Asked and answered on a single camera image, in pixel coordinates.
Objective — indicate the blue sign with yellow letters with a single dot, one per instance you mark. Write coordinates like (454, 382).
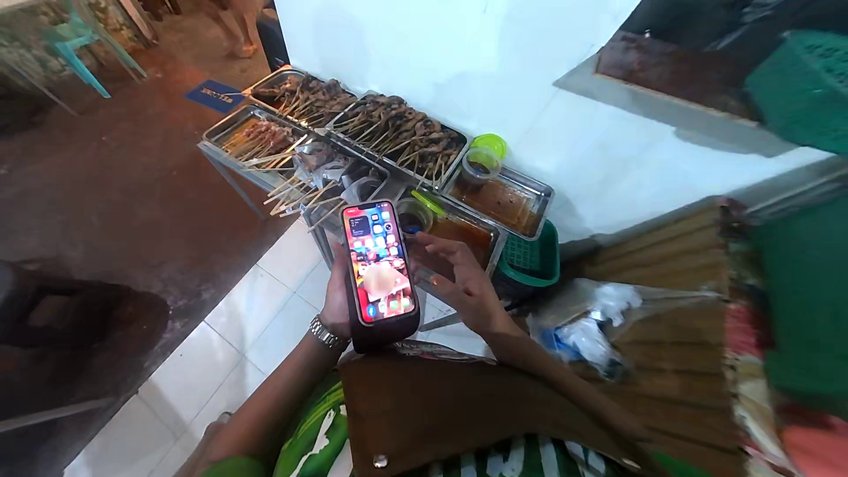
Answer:
(215, 95)

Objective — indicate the brown corrugated sheet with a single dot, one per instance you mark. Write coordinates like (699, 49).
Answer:
(682, 358)

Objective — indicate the clear bag with plastic bags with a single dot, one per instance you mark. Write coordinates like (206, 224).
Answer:
(589, 331)

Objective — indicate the pile of raw meat skewers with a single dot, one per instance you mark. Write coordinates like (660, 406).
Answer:
(265, 138)

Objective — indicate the person's right forearm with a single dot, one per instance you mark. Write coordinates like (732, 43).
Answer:
(563, 371)

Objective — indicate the person's right hand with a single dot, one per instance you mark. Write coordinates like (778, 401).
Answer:
(477, 297)

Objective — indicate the pile of grilled meat skewers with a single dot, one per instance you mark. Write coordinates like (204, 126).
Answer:
(311, 98)
(401, 132)

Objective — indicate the red cloth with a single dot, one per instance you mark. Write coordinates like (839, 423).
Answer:
(815, 444)

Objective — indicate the person's left forearm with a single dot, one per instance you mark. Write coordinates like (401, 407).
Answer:
(285, 394)

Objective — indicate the person's right thumb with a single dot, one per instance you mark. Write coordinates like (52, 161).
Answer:
(446, 285)

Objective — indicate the metal table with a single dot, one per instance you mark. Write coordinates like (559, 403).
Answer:
(228, 173)

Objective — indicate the lime green lid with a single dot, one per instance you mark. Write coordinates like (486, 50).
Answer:
(491, 141)
(428, 201)

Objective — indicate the person's left thumb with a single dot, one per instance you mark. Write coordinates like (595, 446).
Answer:
(338, 262)

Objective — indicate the metal tray with brown sauce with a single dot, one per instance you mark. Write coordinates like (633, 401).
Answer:
(467, 233)
(507, 204)

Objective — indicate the pile of bagged skewers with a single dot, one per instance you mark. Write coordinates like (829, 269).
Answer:
(298, 197)

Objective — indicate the person's right fingers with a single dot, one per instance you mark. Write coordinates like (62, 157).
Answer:
(447, 247)

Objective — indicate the person's left hand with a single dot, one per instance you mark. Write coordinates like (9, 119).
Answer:
(336, 301)

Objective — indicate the smartphone with lit screen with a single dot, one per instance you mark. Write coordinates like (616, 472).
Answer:
(379, 265)

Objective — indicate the large green container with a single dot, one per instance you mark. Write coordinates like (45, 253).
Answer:
(805, 285)

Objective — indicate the dark brown pouch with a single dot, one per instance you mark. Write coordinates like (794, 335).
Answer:
(391, 336)

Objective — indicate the person's body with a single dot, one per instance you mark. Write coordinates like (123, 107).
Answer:
(464, 411)

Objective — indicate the large green plastic basket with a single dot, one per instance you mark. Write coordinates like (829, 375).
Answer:
(805, 99)

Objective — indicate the teal plastic chair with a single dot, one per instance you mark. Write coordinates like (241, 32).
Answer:
(81, 56)

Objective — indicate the clear plastic sauce container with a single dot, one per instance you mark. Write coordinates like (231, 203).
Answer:
(479, 171)
(411, 218)

